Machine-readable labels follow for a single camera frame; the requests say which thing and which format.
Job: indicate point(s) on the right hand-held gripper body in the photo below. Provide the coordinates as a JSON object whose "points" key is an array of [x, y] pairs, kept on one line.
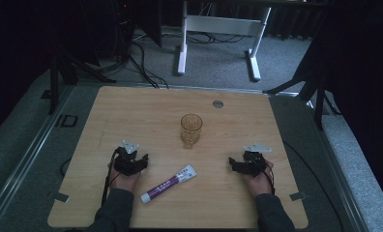
{"points": [[252, 162]]}

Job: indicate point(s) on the person's right hand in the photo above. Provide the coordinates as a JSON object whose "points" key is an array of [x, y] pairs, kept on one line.
{"points": [[260, 185]]}

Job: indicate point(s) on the black stand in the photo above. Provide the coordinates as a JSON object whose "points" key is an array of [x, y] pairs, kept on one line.
{"points": [[319, 106], [54, 83]]}

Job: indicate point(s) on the person's left hand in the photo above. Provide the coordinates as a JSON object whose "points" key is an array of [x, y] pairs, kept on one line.
{"points": [[125, 182]]}

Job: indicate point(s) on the white purple toothpaste tube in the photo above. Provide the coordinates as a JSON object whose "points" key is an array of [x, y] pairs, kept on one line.
{"points": [[167, 186]]}

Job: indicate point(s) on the white metal desk frame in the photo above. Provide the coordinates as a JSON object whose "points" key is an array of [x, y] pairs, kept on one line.
{"points": [[221, 25]]}

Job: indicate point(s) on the grey tape piece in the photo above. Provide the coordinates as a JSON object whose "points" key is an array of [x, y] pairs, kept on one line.
{"points": [[298, 196]]}

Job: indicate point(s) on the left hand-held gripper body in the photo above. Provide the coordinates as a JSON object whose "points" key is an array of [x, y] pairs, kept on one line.
{"points": [[128, 164]]}

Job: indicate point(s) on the aluminium floor rail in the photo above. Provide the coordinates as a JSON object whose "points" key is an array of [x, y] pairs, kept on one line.
{"points": [[28, 153], [341, 180]]}

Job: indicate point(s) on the dark equipment tower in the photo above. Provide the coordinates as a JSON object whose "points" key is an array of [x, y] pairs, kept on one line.
{"points": [[122, 29]]}

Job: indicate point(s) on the clear glass cup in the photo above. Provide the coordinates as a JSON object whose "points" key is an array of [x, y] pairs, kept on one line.
{"points": [[191, 132]]}

